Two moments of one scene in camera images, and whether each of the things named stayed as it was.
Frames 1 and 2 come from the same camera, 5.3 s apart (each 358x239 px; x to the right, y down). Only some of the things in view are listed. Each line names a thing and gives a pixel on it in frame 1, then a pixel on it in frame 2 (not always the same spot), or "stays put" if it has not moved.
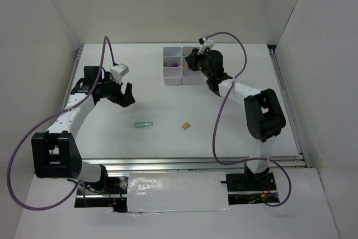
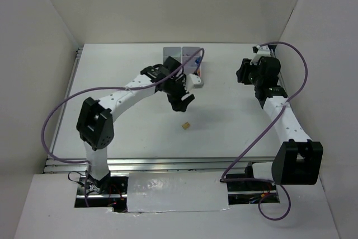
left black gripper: x=124 y=100 -> x=177 y=104
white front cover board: x=177 y=191 stays put
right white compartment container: x=189 y=76 stays put
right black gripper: x=190 y=59 -> x=241 y=73
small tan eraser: x=185 y=125 stays put
